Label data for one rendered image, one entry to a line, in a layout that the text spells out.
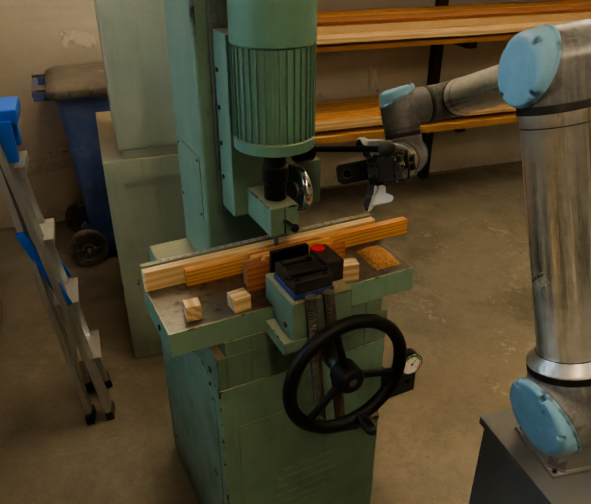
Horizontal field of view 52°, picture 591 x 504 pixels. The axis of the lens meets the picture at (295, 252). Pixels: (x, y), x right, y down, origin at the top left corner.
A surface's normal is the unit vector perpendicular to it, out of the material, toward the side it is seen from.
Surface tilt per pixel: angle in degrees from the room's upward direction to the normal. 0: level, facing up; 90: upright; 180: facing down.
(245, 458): 90
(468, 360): 0
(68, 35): 90
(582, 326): 76
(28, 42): 90
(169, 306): 0
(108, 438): 0
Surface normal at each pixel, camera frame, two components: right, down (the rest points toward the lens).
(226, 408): 0.44, 0.44
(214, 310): 0.00, -0.87
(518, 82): -0.96, 0.11
